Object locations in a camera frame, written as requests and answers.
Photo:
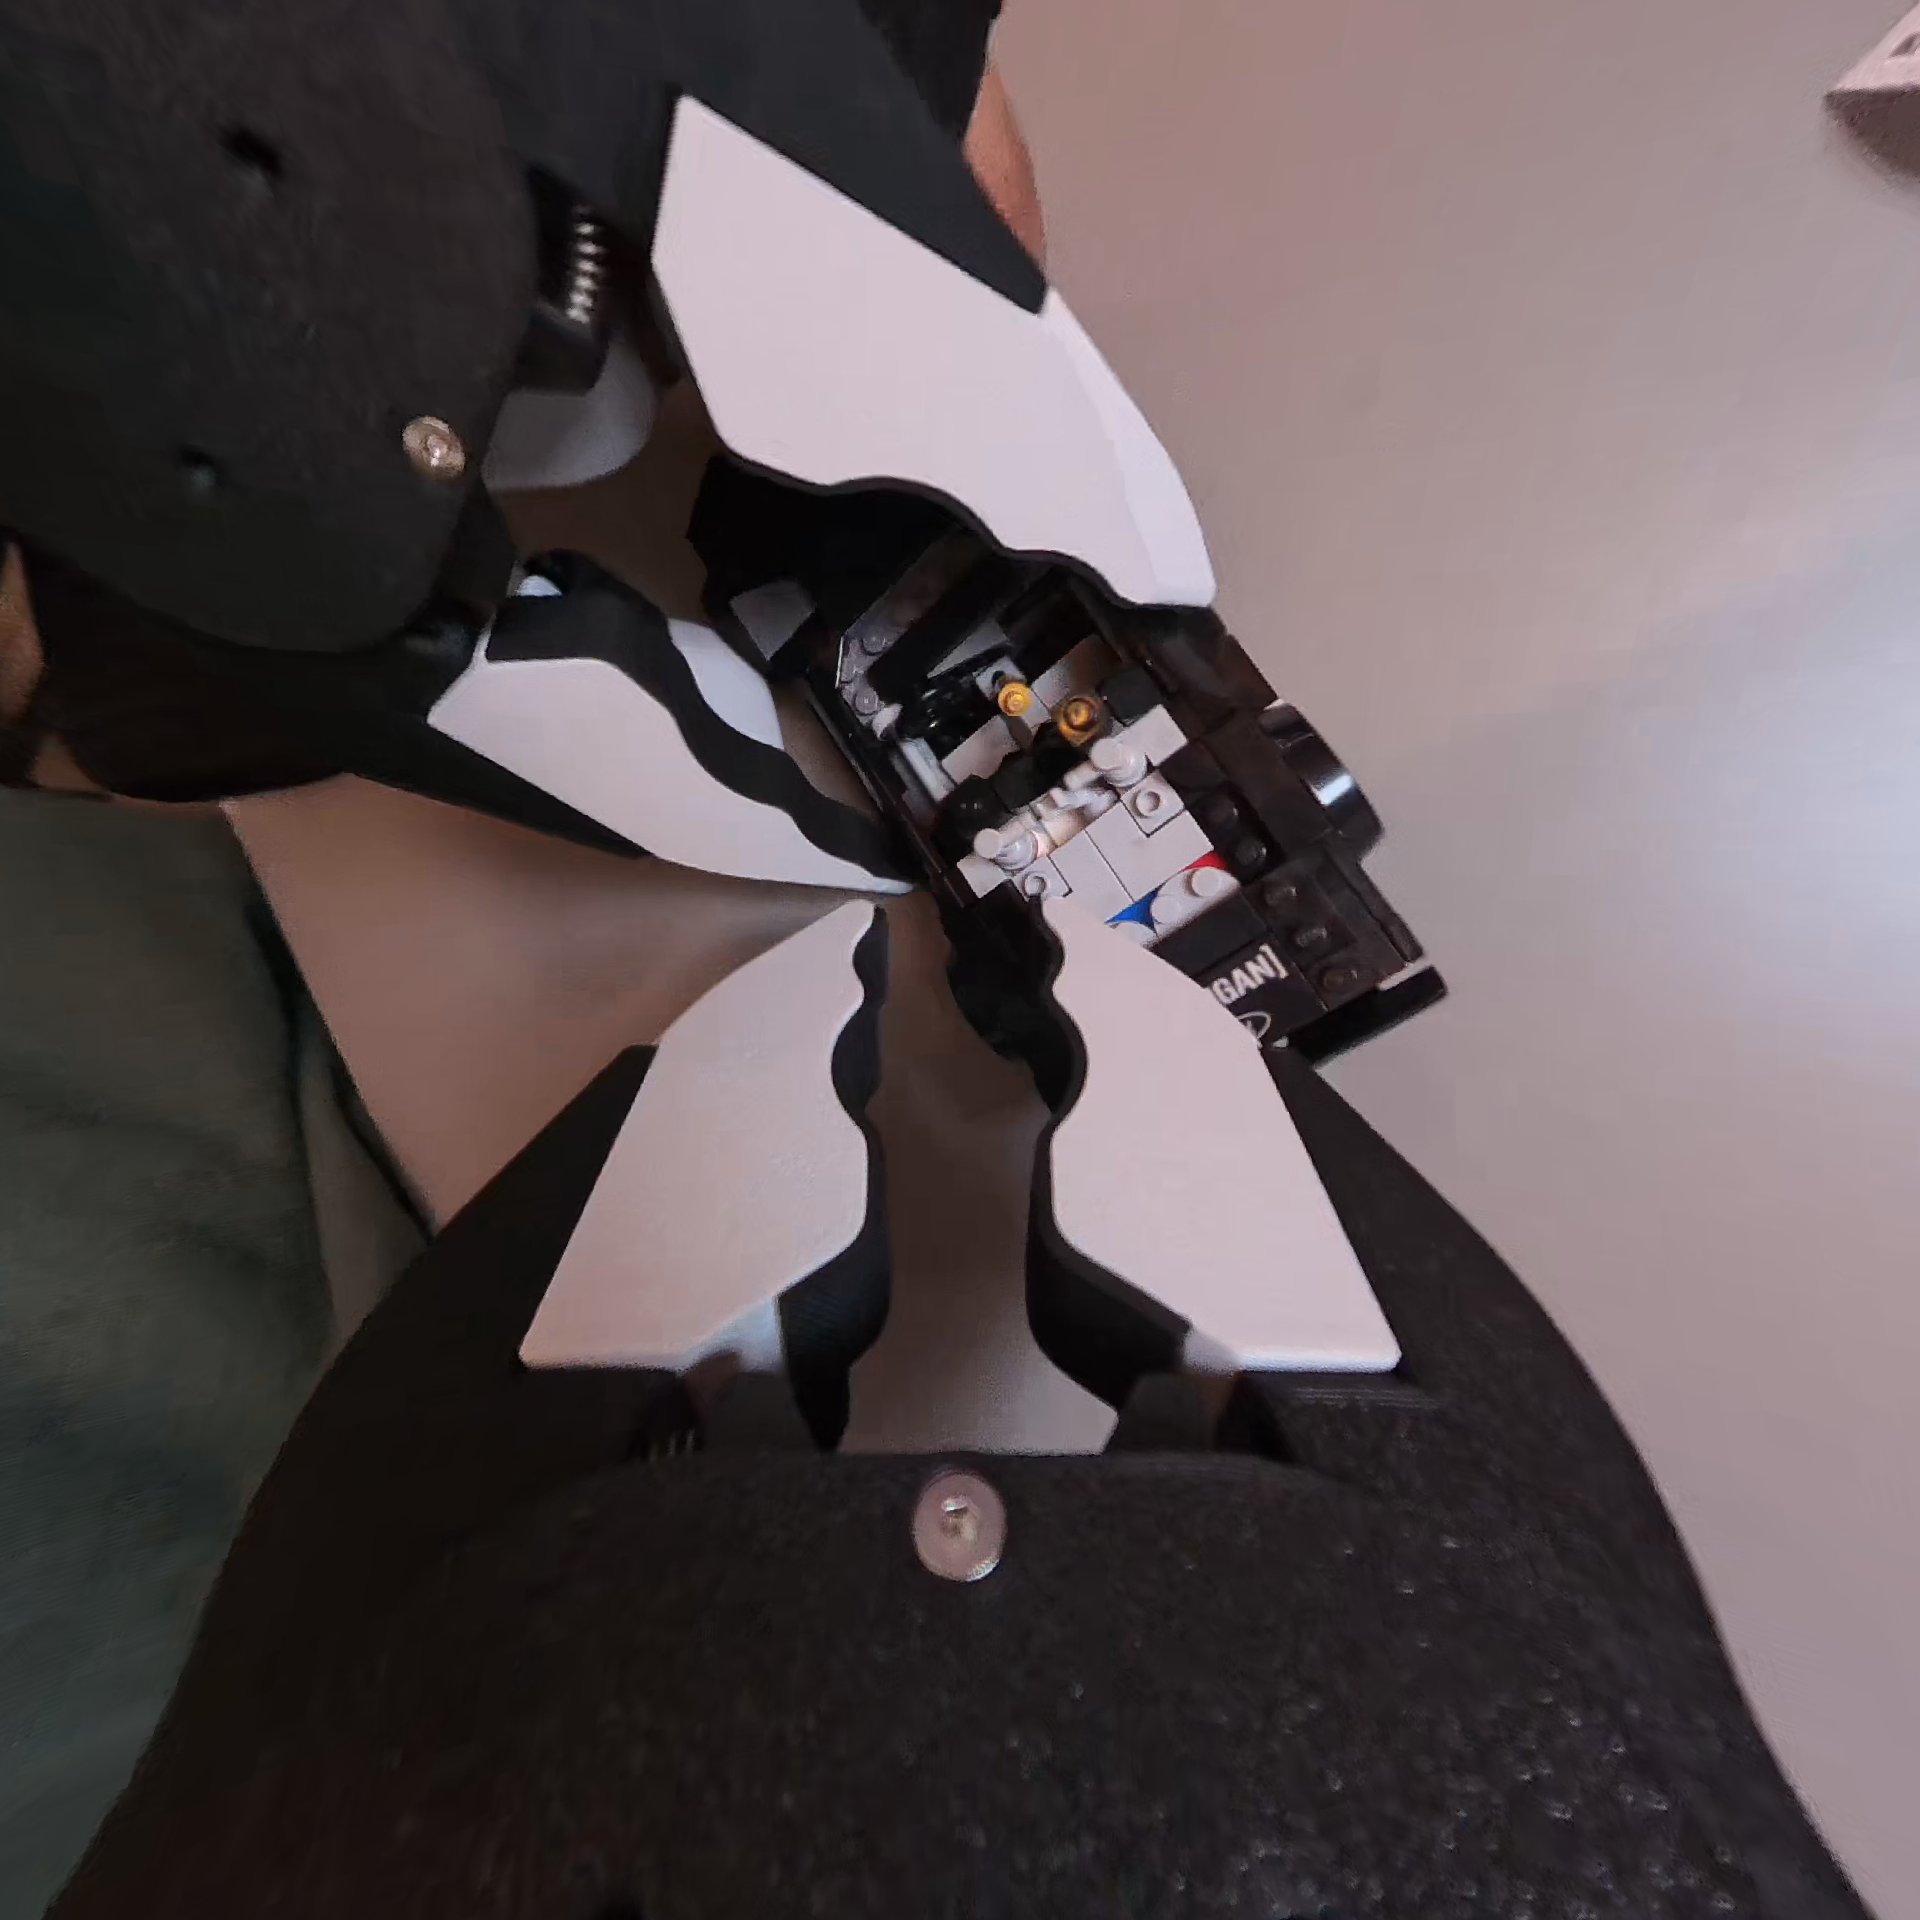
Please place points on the person's green shirt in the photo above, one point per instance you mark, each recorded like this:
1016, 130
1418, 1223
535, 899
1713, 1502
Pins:
152, 1198

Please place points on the person's left hand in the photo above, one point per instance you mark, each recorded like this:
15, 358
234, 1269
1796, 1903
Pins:
1005, 175

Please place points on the black lego car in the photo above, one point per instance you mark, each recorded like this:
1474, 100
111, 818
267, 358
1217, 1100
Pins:
1200, 840

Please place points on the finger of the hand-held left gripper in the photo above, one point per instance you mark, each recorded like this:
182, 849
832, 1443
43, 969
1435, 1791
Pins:
600, 734
887, 330

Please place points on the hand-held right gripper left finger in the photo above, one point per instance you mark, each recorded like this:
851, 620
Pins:
721, 1185

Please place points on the lego sticker sheet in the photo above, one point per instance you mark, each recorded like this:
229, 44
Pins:
1882, 81

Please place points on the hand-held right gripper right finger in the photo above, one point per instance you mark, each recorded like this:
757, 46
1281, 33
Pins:
1200, 1198

